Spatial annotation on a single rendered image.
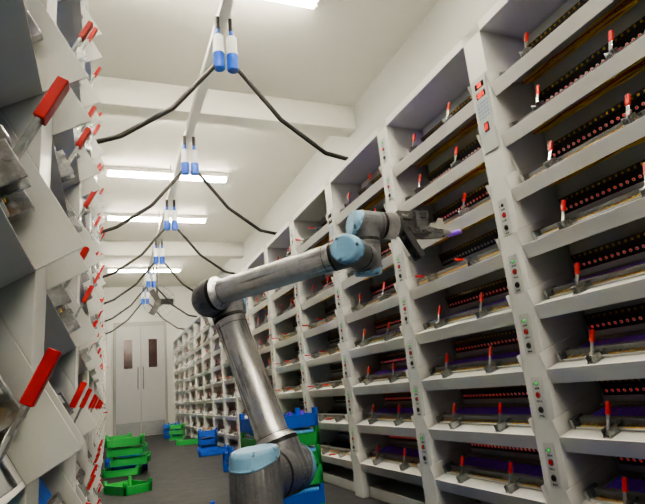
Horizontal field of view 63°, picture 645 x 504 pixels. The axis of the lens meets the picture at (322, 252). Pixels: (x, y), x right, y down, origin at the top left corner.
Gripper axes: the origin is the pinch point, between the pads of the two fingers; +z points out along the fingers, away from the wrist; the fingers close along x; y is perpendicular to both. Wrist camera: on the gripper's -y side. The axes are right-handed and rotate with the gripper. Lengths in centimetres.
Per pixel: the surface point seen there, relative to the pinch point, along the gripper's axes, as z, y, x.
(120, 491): -98, -105, 251
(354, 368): 15, -39, 117
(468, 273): 12.1, -11.9, 6.3
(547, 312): 13.2, -31.5, -26.8
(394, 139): 12, 62, 48
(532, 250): 12.3, -12.1, -25.9
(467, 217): 11.1, 7.9, 1.4
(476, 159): 10.7, 26.3, -8.5
